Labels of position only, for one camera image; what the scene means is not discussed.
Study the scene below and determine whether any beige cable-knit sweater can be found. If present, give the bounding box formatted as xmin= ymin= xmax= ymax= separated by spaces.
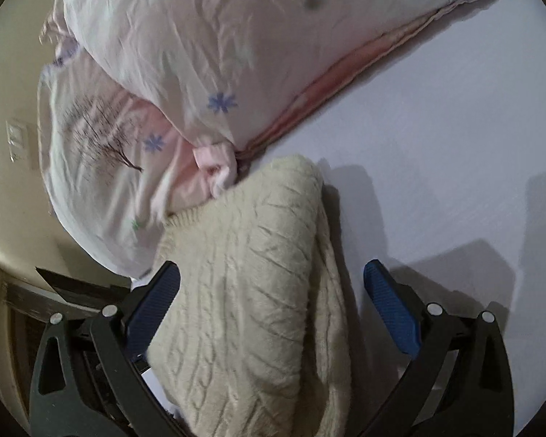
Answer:
xmin=148 ymin=155 xmax=351 ymax=436

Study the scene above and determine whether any dark bedside furniture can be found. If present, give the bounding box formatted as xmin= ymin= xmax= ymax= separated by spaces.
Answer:
xmin=3 ymin=267 xmax=130 ymax=324

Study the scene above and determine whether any left floral pink pillow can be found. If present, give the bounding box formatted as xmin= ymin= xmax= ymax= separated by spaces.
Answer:
xmin=37 ymin=39 xmax=237 ymax=279

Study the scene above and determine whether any floral pink pillow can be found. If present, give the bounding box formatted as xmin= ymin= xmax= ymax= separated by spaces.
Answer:
xmin=42 ymin=0 xmax=476 ymax=152
xmin=37 ymin=39 xmax=237 ymax=279

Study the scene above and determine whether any lavender bed sheet mattress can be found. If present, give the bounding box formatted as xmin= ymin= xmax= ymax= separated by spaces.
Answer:
xmin=263 ymin=0 xmax=546 ymax=434

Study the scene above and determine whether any right floral pink pillow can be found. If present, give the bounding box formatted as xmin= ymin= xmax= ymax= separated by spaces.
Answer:
xmin=42 ymin=0 xmax=476 ymax=152

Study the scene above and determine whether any white wall switch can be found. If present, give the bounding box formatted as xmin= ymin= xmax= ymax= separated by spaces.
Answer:
xmin=5 ymin=119 xmax=30 ymax=164

